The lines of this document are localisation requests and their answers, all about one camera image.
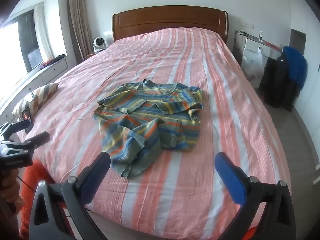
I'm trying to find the orange fuzzy cloth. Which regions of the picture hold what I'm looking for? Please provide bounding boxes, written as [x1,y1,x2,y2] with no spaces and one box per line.
[19,161,83,240]

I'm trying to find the clothes on window seat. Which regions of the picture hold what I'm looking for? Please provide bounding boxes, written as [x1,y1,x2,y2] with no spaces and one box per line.
[37,54,67,69]

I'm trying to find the striped knitted sweater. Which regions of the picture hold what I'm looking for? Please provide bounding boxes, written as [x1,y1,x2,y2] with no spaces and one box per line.
[93,79,204,179]

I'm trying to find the white desk fan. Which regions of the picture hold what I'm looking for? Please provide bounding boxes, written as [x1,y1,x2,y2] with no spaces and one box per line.
[92,37,108,53]

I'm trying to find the window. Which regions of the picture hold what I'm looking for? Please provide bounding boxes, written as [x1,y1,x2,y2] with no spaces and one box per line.
[0,9,42,100]

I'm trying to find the blue garment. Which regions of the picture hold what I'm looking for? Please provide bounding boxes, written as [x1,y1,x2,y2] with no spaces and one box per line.
[282,46,307,90]

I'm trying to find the beige curtain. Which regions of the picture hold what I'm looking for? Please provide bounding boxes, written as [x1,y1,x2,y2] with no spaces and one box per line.
[68,0,94,64]

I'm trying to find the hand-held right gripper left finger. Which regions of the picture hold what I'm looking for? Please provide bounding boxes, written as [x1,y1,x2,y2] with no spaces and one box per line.
[29,151,111,240]

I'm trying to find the bed with striped cover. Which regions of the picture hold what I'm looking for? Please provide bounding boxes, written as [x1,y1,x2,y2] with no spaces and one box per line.
[16,27,292,240]

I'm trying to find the white sheer curtain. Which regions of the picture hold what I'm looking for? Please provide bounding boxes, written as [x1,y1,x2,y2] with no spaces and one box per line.
[34,2,53,60]

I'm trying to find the person's left hand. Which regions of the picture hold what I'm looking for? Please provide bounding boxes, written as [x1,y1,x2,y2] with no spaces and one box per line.
[0,167,21,207]

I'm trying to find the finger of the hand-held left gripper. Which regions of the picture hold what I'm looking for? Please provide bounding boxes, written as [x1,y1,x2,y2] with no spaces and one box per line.
[0,119,33,141]
[6,131,50,151]

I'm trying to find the white desk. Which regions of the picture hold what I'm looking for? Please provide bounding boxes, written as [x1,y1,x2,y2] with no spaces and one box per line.
[235,30,283,58]

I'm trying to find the striped pillow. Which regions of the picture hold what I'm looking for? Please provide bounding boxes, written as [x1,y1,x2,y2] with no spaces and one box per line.
[12,82,59,117]

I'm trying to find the wooden headboard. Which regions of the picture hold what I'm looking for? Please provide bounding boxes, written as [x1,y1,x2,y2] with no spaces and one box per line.
[112,5,229,42]

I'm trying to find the white window seat cabinet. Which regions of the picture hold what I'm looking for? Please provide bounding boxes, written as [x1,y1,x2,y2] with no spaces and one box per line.
[0,55,68,110]

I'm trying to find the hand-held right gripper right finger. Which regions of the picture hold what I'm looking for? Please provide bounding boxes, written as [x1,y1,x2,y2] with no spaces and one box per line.
[214,152,297,240]

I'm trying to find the black smartphone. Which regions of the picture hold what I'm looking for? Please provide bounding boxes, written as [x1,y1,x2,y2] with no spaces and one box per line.
[22,107,34,133]

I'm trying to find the white plastic bag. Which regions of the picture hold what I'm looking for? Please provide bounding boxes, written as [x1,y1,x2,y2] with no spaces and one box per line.
[241,50,265,80]

